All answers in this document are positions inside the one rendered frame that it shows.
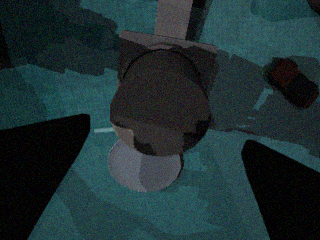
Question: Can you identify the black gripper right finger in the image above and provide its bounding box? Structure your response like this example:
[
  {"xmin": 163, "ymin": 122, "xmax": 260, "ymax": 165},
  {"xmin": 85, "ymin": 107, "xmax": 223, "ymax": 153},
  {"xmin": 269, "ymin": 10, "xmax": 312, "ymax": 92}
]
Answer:
[{"xmin": 241, "ymin": 140, "xmax": 320, "ymax": 240}]

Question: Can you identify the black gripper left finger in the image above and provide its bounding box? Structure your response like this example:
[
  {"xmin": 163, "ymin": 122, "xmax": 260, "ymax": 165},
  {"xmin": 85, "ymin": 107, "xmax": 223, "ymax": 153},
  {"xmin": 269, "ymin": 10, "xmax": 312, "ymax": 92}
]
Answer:
[{"xmin": 0, "ymin": 113, "xmax": 91, "ymax": 240}]

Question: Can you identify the dark grey cylinder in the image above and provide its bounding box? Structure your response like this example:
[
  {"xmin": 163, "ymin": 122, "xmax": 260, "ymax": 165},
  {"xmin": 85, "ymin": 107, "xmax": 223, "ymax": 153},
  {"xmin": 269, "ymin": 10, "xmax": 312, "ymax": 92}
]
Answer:
[{"xmin": 111, "ymin": 48, "xmax": 211, "ymax": 157}]

